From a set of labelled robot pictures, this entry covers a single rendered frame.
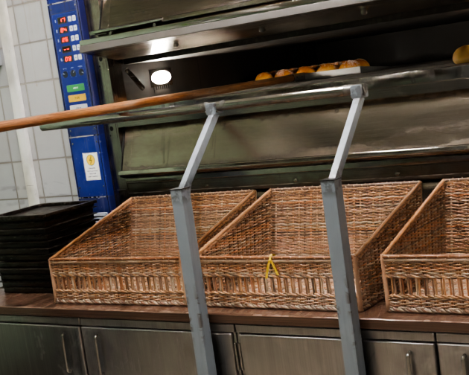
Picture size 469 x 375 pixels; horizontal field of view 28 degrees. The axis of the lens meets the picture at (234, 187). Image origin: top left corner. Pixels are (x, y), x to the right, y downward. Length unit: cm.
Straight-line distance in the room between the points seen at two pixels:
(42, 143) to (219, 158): 86
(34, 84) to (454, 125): 172
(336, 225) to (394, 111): 67
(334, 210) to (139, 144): 128
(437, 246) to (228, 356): 68
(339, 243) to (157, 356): 78
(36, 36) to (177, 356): 150
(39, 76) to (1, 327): 102
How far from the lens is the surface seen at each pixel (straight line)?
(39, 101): 376
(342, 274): 238
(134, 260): 290
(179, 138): 335
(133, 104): 304
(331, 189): 234
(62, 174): 373
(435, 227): 276
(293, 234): 305
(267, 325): 262
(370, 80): 292
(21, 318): 325
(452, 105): 285
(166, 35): 314
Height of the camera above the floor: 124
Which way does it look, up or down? 7 degrees down
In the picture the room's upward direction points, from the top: 8 degrees counter-clockwise
